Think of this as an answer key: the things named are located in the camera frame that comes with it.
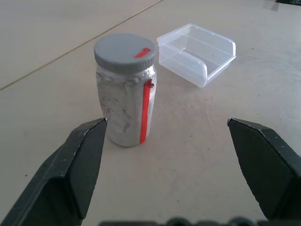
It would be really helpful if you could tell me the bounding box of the clear plastic bin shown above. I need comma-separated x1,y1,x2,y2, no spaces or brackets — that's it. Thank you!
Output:
156,23,237,89

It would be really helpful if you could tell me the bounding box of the grey-lidded jar with red tape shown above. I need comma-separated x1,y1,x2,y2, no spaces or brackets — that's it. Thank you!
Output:
95,64,157,147

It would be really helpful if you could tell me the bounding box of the dark object at table edge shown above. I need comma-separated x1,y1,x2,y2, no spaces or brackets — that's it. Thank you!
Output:
274,0,301,6

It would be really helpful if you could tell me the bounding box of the grey plastic jar lid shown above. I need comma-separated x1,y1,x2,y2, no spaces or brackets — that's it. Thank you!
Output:
94,33,156,73

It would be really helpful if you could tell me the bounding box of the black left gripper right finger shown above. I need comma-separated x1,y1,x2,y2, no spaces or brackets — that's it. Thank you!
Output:
226,117,301,226

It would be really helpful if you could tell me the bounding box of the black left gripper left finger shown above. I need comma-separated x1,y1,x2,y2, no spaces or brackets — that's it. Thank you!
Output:
0,117,108,226

